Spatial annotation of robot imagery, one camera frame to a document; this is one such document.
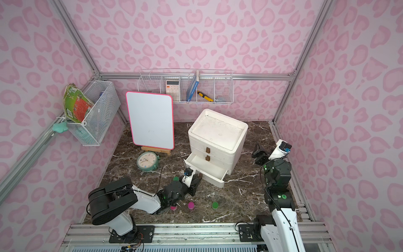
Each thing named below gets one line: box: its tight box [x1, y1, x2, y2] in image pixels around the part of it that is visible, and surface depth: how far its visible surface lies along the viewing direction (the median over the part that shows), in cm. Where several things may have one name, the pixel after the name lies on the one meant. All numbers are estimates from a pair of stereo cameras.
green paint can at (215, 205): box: [211, 201, 219, 210], surface depth 80 cm
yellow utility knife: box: [197, 90, 214, 102], surface depth 100 cm
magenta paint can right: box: [187, 201, 195, 210], surface depth 82 cm
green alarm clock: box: [136, 151, 161, 172], surface depth 97 cm
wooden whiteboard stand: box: [141, 145, 172, 155], surface depth 102 cm
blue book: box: [185, 69, 200, 102], surface depth 90 cm
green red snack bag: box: [63, 82, 94, 123], surface depth 74 cm
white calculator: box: [165, 79, 180, 102], surface depth 97 cm
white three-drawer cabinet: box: [184, 108, 249, 188], surface depth 85 cm
